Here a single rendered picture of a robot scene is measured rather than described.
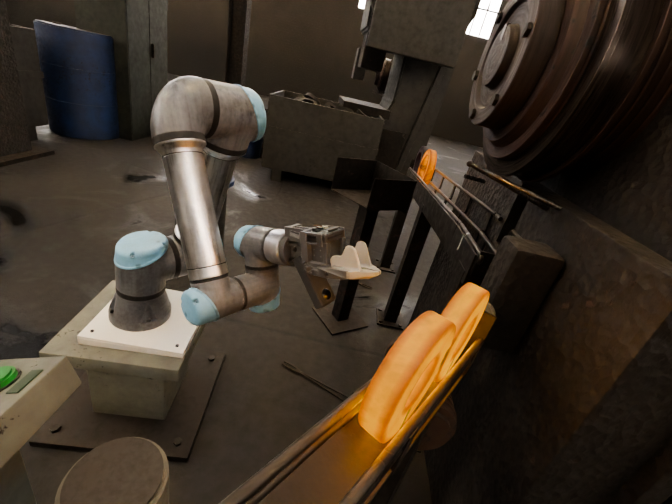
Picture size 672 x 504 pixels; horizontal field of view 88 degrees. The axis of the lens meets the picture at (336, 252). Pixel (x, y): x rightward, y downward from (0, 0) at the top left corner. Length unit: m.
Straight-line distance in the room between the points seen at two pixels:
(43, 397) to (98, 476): 0.12
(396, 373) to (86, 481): 0.40
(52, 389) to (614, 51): 0.93
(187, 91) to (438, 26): 2.98
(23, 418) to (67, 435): 0.72
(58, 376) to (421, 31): 3.36
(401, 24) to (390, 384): 3.28
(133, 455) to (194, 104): 0.58
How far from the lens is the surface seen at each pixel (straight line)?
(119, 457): 0.60
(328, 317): 1.67
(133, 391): 1.18
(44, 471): 1.26
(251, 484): 0.33
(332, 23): 11.01
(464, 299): 0.51
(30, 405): 0.57
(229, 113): 0.79
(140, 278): 0.98
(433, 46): 3.55
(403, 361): 0.37
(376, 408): 0.38
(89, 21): 4.23
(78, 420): 1.30
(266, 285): 0.79
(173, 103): 0.75
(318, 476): 0.42
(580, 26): 0.80
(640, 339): 0.65
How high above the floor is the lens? 1.01
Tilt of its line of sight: 27 degrees down
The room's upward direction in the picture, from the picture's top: 13 degrees clockwise
